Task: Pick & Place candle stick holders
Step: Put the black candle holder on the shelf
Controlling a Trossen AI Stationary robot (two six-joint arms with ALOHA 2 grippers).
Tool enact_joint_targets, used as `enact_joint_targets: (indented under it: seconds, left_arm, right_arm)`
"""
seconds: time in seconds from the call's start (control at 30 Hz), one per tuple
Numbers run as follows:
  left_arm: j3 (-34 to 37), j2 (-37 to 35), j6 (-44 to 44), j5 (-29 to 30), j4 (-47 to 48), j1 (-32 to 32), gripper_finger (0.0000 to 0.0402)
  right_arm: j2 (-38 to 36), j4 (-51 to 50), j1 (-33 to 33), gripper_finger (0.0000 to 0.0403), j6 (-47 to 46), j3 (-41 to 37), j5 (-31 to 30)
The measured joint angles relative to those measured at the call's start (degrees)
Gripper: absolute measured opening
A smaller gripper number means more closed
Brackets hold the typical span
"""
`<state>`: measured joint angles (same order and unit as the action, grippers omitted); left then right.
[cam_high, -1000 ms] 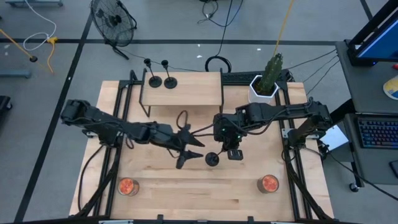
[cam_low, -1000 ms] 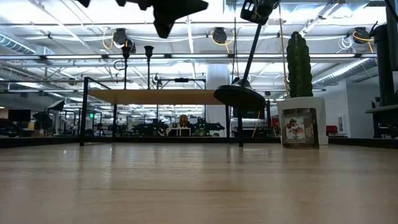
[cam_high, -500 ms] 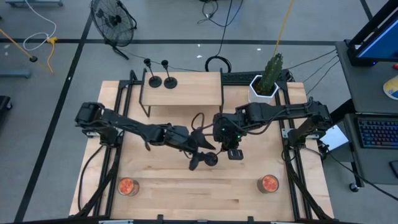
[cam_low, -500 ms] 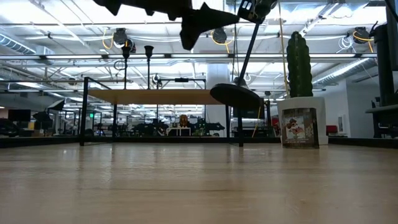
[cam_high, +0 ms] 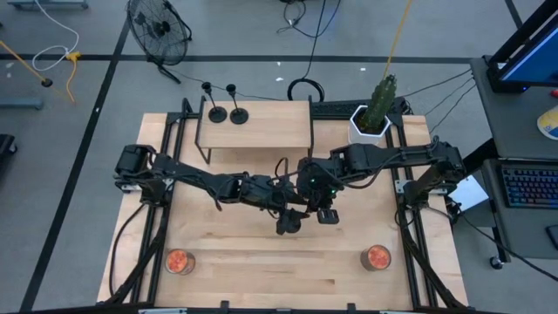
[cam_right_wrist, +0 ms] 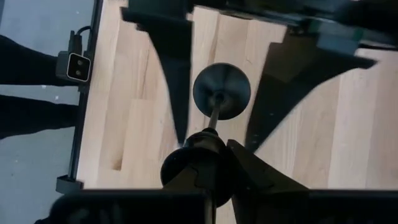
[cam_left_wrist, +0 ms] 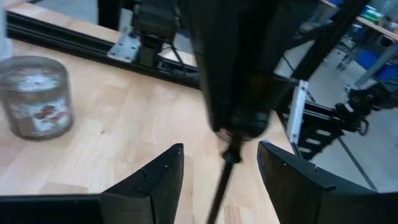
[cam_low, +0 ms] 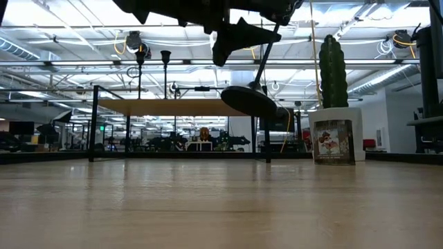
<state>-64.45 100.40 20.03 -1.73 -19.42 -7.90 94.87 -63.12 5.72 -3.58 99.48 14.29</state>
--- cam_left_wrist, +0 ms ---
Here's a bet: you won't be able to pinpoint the glass candle jar pale wax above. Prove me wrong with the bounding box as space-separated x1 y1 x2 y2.
0 55 75 141

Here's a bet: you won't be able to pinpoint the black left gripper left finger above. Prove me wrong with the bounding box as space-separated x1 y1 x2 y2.
0 143 185 224

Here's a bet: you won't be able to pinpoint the silver bracket plate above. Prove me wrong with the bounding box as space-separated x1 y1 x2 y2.
106 27 141 64

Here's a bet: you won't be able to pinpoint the wooden background table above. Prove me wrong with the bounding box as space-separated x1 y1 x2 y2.
322 0 398 90

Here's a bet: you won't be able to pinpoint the white frame bracket bar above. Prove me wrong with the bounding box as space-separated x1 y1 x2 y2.
286 80 309 144

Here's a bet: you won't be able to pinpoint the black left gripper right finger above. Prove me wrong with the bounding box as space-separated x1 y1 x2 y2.
257 140 398 224

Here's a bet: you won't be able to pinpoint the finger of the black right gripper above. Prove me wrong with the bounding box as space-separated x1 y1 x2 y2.
182 0 242 133
236 0 282 138

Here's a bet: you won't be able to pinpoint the blue storage bins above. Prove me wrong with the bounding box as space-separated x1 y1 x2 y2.
356 48 398 82

